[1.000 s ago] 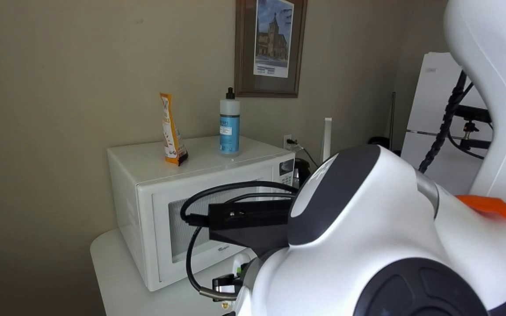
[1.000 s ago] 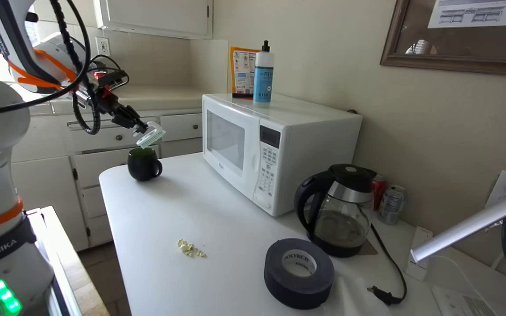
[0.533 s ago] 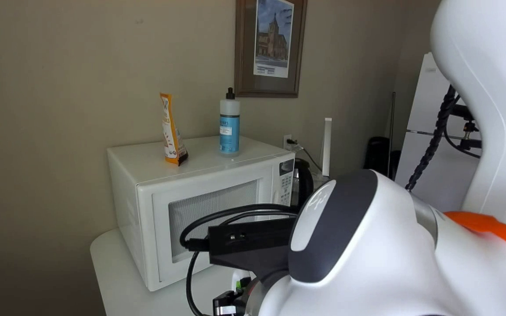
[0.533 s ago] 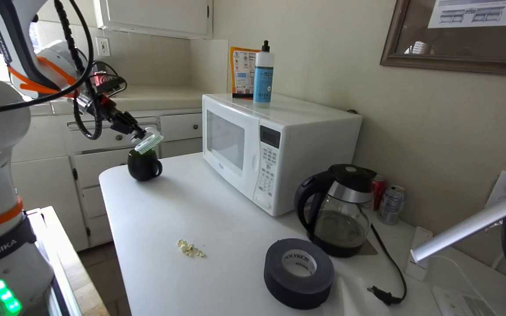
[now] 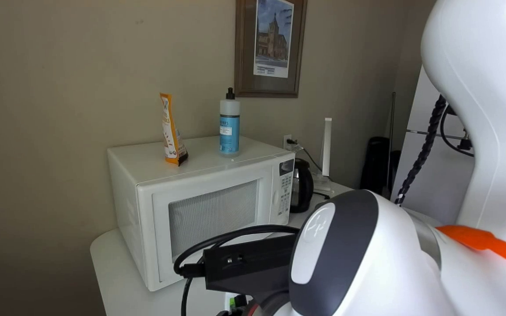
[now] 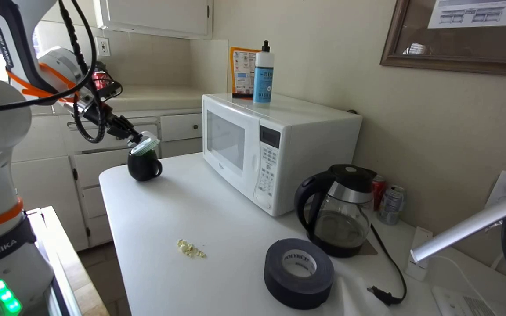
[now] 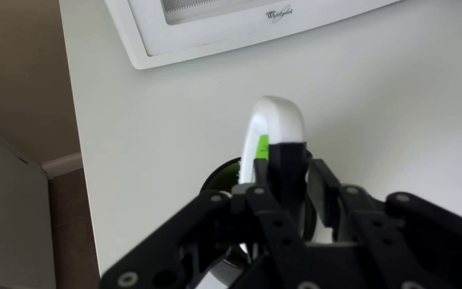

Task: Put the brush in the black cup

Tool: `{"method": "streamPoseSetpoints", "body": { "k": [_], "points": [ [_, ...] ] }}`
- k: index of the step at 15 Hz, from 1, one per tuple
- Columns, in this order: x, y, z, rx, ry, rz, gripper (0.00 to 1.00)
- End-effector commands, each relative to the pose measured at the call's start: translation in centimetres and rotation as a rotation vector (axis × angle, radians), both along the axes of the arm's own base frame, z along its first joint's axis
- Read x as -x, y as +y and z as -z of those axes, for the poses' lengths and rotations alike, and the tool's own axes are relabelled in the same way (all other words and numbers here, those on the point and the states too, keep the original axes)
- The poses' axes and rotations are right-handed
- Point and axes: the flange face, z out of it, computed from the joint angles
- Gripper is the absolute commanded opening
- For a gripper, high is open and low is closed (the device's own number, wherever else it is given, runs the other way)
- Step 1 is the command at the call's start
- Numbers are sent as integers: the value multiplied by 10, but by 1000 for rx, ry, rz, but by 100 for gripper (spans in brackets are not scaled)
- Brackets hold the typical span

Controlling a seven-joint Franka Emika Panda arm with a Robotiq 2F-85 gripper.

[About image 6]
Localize silver drink can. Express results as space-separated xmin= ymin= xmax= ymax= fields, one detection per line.
xmin=377 ymin=182 xmax=409 ymax=228

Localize wooden framed poster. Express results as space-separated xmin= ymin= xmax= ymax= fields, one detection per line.
xmin=379 ymin=0 xmax=506 ymax=80

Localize orange packet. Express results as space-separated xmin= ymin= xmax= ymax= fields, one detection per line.
xmin=228 ymin=45 xmax=261 ymax=100

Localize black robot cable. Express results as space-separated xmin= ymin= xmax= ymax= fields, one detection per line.
xmin=0 ymin=0 xmax=108 ymax=145

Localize blue white squeeze bottle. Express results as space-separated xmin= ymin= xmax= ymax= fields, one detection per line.
xmin=251 ymin=38 xmax=275 ymax=107

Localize white light switch plate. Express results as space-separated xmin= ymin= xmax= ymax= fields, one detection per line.
xmin=94 ymin=36 xmax=112 ymax=59

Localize black glass electric kettle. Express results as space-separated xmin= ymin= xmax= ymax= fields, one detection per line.
xmin=293 ymin=163 xmax=379 ymax=259

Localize black kettle power cord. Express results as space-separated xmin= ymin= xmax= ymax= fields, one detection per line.
xmin=365 ymin=222 xmax=410 ymax=307

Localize red drink can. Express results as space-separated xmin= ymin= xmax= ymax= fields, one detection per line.
xmin=370 ymin=177 xmax=389 ymax=212

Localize silver tripod bar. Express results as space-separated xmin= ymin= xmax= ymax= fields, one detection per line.
xmin=407 ymin=184 xmax=506 ymax=265

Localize white wall cabinet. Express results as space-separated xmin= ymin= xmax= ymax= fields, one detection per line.
xmin=91 ymin=0 xmax=215 ymax=42

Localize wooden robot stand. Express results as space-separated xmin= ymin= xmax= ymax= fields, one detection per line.
xmin=22 ymin=203 xmax=112 ymax=316

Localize black tape roll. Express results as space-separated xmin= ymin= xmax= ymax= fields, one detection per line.
xmin=261 ymin=237 xmax=337 ymax=310

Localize white base cabinets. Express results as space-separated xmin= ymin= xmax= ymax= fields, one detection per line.
xmin=10 ymin=86 xmax=203 ymax=254

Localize white microwave oven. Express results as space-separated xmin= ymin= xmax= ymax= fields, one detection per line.
xmin=200 ymin=91 xmax=363 ymax=219

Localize black cup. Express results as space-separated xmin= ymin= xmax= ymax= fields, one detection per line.
xmin=124 ymin=147 xmax=164 ymax=184

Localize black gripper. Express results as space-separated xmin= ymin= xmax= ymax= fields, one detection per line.
xmin=84 ymin=91 xmax=149 ymax=150

